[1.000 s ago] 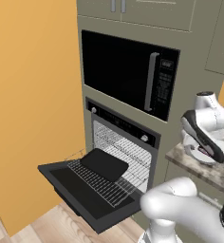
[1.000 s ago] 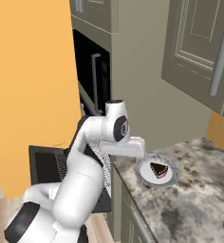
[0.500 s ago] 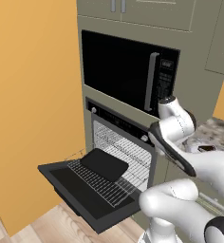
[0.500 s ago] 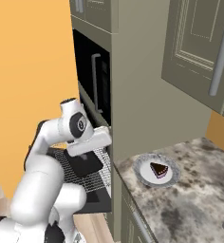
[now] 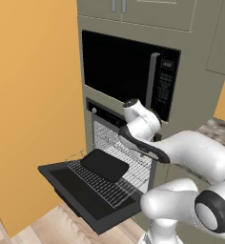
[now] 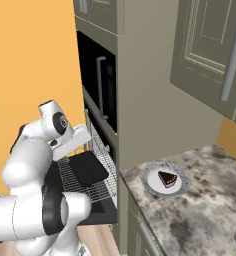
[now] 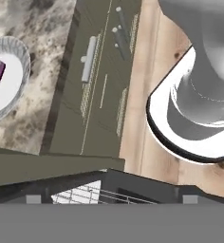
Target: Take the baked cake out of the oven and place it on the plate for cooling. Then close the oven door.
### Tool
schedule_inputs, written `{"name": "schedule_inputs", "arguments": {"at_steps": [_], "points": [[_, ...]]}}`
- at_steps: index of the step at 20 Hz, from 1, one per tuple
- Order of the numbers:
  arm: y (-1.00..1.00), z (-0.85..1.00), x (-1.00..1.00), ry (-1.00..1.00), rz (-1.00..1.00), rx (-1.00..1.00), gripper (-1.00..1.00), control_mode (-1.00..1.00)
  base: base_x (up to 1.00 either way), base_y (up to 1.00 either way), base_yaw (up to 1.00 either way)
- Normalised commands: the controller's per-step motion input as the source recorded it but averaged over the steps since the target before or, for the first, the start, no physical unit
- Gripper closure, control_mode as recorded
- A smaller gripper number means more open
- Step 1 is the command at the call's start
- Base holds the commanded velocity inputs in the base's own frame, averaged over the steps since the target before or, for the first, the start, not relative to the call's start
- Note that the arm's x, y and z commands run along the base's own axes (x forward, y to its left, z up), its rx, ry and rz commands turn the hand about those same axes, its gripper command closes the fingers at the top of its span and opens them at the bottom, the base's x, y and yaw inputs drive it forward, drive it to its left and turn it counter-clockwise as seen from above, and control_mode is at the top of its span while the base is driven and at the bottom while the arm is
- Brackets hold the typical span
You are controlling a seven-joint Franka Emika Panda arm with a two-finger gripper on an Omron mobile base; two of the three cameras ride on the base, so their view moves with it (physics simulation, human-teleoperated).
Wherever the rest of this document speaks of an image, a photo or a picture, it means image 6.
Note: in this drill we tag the black built-in microwave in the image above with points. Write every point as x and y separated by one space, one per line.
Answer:
90 63

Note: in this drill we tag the dark chocolate cake slice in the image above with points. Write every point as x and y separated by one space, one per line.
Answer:
167 178

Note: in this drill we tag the grey cupboard door above microwave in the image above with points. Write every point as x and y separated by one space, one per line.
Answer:
103 13

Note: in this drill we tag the dark oven door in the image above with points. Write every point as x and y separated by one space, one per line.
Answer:
103 214

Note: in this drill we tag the grey base cabinet drawer front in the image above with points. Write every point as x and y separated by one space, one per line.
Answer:
136 226

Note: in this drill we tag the black baking tray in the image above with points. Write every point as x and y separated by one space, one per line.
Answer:
88 168

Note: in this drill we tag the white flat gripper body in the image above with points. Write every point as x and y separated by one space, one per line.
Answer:
73 140

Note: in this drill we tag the grey tall cabinet housing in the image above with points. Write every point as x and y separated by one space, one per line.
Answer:
146 100

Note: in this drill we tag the large grey wall cupboard door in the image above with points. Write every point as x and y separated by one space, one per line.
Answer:
203 50

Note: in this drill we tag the grey patterned plate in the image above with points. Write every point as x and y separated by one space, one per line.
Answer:
151 181

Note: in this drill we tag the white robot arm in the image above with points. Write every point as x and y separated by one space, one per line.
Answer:
26 170

